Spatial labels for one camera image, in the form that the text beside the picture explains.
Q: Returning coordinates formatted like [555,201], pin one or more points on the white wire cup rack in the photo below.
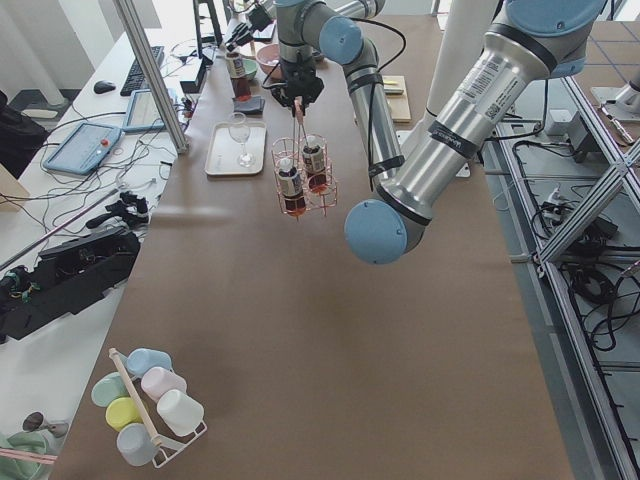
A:
[168,444]

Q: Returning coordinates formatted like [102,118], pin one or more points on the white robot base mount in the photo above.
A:
[463,28]

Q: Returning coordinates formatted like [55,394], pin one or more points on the green ceramic bowl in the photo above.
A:
[251,68]

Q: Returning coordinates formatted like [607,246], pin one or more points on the green cup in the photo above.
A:
[108,389]

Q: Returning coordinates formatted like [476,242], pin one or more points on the aluminium frame post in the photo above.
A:
[142,50]

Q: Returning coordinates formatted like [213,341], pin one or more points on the grey cup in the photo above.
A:
[135,445]

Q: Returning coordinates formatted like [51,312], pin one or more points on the white cup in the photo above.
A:
[181,413]

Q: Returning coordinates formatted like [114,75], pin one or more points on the blue teach pendant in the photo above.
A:
[142,113]
[84,149]

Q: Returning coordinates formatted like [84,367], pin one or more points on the grey folded cloth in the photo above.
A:
[253,106]

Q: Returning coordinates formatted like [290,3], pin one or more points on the blue cup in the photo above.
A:
[140,360]

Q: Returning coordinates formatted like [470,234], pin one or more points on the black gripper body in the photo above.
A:
[240,35]
[300,83]

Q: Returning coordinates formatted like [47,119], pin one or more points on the blue teach pendant near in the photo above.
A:
[84,149]

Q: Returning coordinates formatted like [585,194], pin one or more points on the yellow cup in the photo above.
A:
[122,412]

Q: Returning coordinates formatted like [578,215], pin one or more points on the tea bottle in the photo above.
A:
[290,184]
[315,167]
[237,74]

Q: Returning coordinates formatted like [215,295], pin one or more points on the bamboo cutting board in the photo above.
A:
[397,100]

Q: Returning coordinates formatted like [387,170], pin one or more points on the copper wire bottle basket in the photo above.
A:
[292,147]

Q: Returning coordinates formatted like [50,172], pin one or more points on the black computer mouse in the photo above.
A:
[103,86]

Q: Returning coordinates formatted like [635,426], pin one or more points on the black keyboard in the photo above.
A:
[136,78]

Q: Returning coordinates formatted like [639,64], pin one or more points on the pink bowl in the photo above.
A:
[268,58]

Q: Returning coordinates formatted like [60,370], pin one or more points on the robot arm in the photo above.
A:
[526,41]

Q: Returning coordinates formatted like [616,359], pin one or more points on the cream rabbit serving tray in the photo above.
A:
[223,151]

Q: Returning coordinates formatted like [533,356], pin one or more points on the pink cup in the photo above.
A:
[157,381]

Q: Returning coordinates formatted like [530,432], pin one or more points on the clear wine glass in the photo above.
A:
[240,132]

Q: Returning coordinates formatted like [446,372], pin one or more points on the blue teach pendant far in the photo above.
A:
[142,113]

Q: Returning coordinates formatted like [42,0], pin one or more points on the black equipment case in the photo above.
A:
[67,279]

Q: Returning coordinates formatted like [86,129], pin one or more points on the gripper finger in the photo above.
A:
[306,101]
[235,42]
[287,101]
[239,30]

